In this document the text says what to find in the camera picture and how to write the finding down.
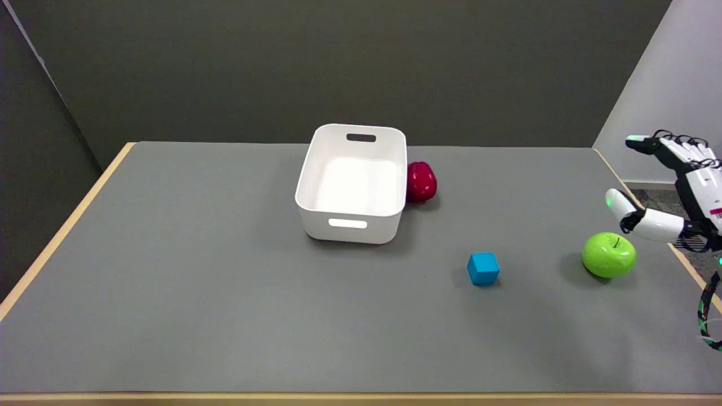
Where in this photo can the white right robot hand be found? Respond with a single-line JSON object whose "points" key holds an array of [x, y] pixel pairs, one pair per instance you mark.
{"points": [[695, 186]]}

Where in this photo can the white plastic bin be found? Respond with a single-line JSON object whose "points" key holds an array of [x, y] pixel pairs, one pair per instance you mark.
{"points": [[352, 183]]}

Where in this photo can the blue cube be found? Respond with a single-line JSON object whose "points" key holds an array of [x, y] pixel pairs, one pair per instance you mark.
{"points": [[483, 268]]}

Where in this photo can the green apple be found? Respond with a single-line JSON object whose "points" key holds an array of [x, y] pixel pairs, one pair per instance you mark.
{"points": [[608, 255]]}

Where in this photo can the red apple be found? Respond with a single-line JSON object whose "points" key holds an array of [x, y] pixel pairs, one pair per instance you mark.
{"points": [[421, 182]]}

